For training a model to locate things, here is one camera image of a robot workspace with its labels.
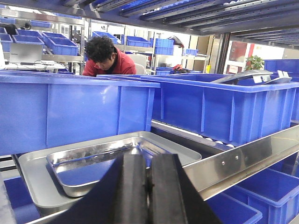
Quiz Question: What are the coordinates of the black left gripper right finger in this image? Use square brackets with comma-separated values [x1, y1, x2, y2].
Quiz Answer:
[149, 154, 222, 224]

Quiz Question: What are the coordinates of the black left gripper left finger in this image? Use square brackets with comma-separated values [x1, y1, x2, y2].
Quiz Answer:
[49, 154, 147, 224]

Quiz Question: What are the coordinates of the small silver tray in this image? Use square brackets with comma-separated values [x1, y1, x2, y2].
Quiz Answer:
[46, 137, 170, 197]

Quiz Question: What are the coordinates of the lower blue bin middle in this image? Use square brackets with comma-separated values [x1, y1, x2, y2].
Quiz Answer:
[206, 193, 263, 224]

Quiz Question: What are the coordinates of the large silver tray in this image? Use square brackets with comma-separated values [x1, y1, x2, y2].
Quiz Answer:
[19, 131, 202, 214]

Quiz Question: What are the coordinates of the lower blue bin right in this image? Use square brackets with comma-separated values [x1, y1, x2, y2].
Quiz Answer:
[224, 168, 299, 224]

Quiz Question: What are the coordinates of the blue bin with metal parts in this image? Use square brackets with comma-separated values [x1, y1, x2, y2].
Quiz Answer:
[142, 74, 299, 146]

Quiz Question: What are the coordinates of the large blue bin left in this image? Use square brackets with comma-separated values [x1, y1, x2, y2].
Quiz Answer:
[0, 70, 160, 155]

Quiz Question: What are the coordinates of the person in red jacket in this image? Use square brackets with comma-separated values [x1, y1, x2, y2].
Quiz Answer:
[82, 36, 136, 77]

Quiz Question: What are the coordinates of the silver laptop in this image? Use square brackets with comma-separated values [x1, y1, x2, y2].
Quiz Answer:
[9, 43, 43, 63]

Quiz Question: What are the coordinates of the steel shelf front rail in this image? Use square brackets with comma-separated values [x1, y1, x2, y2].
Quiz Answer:
[23, 123, 299, 224]

